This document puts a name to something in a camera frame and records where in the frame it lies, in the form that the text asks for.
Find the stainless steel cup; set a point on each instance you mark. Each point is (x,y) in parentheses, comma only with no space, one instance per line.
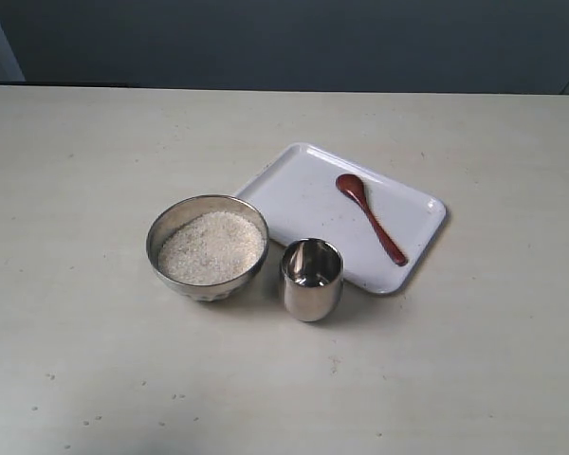
(310,279)

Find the dark red wooden spoon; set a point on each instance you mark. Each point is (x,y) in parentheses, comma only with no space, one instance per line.
(353,187)

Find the steel bowl of rice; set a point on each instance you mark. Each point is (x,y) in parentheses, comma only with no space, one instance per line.
(209,246)

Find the white rectangular tray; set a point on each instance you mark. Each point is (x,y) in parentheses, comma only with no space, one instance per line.
(298,197)

